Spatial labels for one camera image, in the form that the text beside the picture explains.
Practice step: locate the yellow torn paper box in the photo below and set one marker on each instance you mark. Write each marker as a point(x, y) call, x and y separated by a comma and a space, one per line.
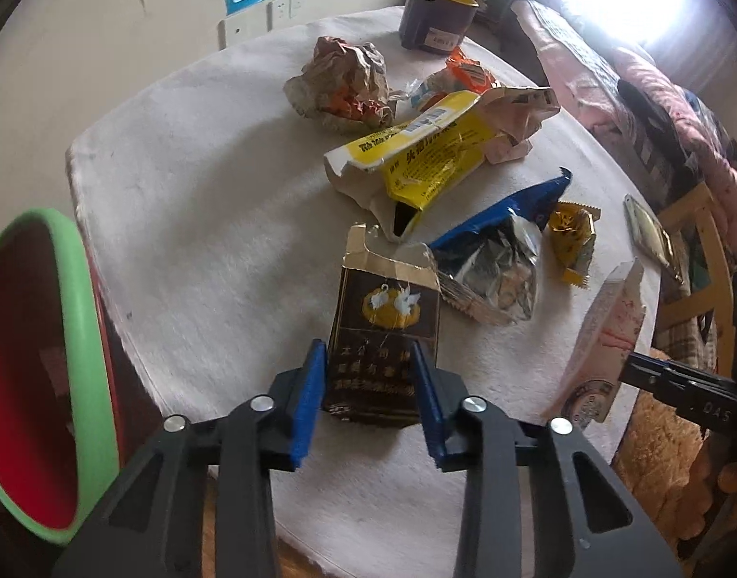
point(428, 162)

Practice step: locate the blue mug yellow inside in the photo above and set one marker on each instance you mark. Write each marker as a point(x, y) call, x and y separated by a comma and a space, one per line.
point(434, 21)

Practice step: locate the pink paper carton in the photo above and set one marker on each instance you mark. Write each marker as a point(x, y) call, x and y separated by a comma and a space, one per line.
point(603, 343)

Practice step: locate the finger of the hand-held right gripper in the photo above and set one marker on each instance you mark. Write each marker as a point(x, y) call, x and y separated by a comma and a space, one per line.
point(645, 373)

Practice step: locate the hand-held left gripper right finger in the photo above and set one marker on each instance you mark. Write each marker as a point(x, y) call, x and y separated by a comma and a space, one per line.
point(433, 409)

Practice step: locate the yellow candy wrapper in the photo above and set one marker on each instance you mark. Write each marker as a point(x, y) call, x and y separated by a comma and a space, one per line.
point(570, 238)

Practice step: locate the plaid seat cushion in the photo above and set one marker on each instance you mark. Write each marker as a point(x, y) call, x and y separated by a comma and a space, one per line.
point(687, 328)

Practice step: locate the tan plush cushion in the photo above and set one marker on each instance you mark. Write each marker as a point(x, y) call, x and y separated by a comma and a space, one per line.
point(663, 469)

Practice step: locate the orange snack bag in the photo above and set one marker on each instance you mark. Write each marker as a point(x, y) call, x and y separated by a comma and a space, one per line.
point(470, 75)

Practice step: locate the wooden chair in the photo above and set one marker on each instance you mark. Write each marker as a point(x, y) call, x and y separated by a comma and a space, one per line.
point(714, 241)

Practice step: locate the red basin green rim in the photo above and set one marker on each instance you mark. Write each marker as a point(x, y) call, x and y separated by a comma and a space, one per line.
point(37, 373)

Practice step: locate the black clothing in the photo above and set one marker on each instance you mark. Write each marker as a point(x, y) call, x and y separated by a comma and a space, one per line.
point(651, 114)

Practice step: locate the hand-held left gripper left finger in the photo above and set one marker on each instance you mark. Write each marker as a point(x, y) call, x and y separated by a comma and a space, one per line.
point(305, 409)

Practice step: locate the smartphone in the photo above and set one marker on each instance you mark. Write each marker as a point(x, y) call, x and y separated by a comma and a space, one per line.
point(648, 235)

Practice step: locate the blue foil snack bag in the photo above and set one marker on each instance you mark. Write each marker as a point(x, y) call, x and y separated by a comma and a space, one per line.
point(500, 265)

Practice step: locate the pink quilt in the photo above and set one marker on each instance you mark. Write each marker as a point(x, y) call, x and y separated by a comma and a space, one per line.
point(717, 132)

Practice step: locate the white table cloth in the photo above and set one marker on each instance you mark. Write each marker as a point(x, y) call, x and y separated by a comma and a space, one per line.
point(212, 223)

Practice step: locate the white wall socket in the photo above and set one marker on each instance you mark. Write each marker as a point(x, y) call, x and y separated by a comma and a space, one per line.
point(278, 14)
point(297, 6)

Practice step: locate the brown paper wrapper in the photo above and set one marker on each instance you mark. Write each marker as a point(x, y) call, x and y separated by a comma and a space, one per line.
point(338, 78)

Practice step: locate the bed with plaid sheet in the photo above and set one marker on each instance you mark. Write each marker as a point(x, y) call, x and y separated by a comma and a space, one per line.
point(567, 54)

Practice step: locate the dark cigarette box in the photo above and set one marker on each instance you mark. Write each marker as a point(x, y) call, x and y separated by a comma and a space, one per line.
point(380, 325)

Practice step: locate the small white plastic wrapper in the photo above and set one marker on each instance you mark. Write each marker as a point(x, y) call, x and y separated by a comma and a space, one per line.
point(425, 93)

